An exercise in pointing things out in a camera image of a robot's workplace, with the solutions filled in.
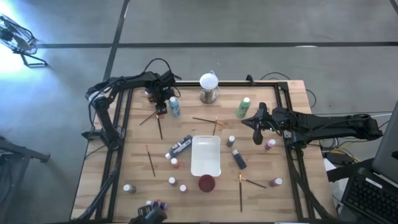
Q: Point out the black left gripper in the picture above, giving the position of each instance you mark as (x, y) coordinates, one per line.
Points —
(162, 98)

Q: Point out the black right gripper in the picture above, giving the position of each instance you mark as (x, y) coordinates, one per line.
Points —
(267, 119)

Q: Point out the teal paint bottle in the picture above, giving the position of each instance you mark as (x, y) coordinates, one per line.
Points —
(174, 109)

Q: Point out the green paint bottle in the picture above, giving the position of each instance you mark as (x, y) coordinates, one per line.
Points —
(243, 109)

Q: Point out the dark brown paint bottle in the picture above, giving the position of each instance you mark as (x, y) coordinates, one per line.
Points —
(230, 142)

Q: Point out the pink plastic cup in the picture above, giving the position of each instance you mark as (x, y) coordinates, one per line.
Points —
(206, 183)

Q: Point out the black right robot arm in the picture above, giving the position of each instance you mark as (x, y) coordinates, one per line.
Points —
(335, 124)

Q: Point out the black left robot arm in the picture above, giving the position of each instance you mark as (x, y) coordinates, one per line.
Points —
(105, 118)

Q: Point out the light pink paint bottle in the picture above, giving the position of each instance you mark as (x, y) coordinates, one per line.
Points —
(269, 145)

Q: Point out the blue paint bottle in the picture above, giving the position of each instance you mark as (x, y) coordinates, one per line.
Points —
(239, 160)

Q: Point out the orange paint bottle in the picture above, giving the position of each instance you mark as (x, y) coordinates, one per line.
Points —
(174, 163)

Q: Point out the rose pink paint bottle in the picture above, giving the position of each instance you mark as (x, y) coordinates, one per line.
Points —
(275, 182)

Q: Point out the terracotta paint bottle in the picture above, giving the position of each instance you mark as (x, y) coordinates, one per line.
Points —
(172, 181)

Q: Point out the coral red paint bottle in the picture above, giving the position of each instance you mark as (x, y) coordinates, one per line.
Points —
(183, 188)

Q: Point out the tan paint bottle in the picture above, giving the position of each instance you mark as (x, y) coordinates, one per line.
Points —
(129, 188)

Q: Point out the purple paint bottle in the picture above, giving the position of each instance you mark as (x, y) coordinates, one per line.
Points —
(157, 204)

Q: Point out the black power brick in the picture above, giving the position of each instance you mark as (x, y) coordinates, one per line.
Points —
(339, 158)

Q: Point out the grey laptop black keyboard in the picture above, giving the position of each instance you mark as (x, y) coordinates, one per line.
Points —
(370, 196)

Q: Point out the black metal stand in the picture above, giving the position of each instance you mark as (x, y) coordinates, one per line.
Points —
(25, 152)

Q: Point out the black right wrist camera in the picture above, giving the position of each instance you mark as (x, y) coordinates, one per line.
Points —
(282, 117)

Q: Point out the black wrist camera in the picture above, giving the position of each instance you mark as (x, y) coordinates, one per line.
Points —
(168, 79)
(282, 117)

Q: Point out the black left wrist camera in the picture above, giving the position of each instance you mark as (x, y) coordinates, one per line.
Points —
(168, 79)

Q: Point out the black aluminium table frame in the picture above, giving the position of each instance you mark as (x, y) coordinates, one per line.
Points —
(236, 84)

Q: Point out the black camera device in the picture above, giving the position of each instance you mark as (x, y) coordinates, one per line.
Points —
(149, 215)

